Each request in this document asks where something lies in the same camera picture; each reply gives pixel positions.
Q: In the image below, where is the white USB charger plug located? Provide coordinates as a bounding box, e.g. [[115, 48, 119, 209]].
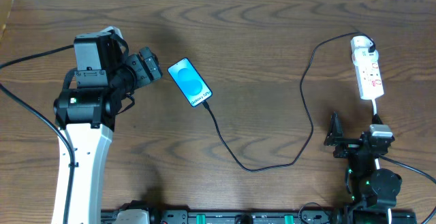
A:
[[350, 35, 379, 66]]

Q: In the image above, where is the blue Samsung Galaxy smartphone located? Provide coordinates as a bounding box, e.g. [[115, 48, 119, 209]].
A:
[[168, 58, 213, 107]]

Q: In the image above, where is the black USB charging cable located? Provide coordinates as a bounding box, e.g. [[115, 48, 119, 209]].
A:
[[202, 31, 377, 173]]

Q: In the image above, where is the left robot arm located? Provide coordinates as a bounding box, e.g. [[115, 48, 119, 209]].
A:
[[51, 27, 162, 223]]

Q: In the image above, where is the brown cardboard panel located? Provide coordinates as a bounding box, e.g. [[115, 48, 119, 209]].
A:
[[0, 0, 14, 39]]

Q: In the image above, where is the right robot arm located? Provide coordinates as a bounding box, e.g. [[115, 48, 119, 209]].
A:
[[324, 112, 402, 223]]

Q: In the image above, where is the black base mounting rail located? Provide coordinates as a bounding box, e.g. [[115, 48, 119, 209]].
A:
[[100, 202, 417, 224]]

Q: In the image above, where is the white power strip cord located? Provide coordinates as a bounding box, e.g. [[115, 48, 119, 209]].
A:
[[371, 97, 393, 224]]

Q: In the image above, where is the white power strip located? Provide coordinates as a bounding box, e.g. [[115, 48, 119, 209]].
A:
[[354, 57, 384, 100]]

